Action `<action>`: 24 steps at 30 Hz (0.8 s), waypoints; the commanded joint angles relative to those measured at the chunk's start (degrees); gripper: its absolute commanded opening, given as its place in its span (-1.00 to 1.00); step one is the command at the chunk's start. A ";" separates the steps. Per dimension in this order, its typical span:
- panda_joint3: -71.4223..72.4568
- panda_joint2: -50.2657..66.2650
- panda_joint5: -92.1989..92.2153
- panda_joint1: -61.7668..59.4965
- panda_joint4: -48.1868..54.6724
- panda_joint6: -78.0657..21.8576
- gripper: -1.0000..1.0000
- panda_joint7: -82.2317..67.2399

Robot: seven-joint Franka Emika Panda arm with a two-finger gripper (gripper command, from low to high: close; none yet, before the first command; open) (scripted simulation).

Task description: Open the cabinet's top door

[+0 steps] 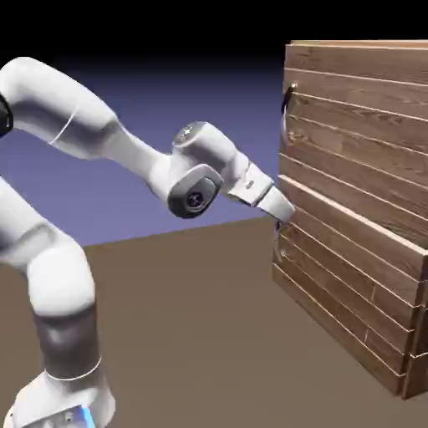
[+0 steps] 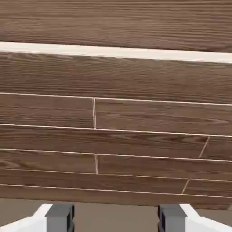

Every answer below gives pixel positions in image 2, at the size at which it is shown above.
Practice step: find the dark wood cabinet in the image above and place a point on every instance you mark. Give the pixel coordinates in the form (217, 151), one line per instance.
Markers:
(116, 76)

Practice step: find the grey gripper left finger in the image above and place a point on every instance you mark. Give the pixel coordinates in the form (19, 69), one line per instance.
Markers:
(58, 219)

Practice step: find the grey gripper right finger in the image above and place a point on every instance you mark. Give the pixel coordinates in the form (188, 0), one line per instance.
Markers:
(172, 219)

